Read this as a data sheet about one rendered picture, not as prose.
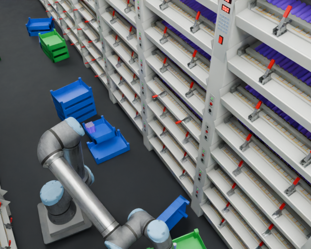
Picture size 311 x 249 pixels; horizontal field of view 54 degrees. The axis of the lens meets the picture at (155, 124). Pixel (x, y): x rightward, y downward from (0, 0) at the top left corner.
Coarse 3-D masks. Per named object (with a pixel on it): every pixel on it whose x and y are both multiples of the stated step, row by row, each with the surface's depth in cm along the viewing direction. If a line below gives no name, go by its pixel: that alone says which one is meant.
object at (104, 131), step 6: (102, 120) 278; (84, 126) 272; (96, 126) 277; (102, 126) 275; (108, 126) 273; (96, 132) 268; (102, 132) 266; (108, 132) 264; (114, 132) 256; (90, 138) 261; (96, 138) 250; (102, 138) 252; (108, 138) 255
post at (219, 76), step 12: (216, 24) 120; (240, 36) 118; (228, 48) 119; (216, 60) 128; (216, 72) 132; (228, 72) 128; (216, 84) 135; (216, 96) 139; (204, 108) 152; (216, 108) 142; (204, 120) 156; (204, 144) 166; (204, 168) 177; (204, 180) 183; (192, 204) 216
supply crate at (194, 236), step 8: (192, 232) 169; (176, 240) 167; (184, 240) 171; (192, 240) 171; (200, 240) 167; (152, 248) 163; (176, 248) 168; (184, 248) 168; (192, 248) 168; (200, 248) 168
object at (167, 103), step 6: (144, 78) 202; (150, 78) 205; (150, 84) 204; (156, 84) 203; (156, 90) 200; (162, 90) 198; (168, 96) 194; (162, 102) 196; (168, 102) 191; (174, 102) 190; (168, 108) 191; (174, 108) 187; (180, 108) 186; (174, 114) 186; (180, 114) 183; (186, 114) 182; (186, 126) 178; (192, 126) 176; (192, 132) 174; (198, 132) 173; (198, 138) 170
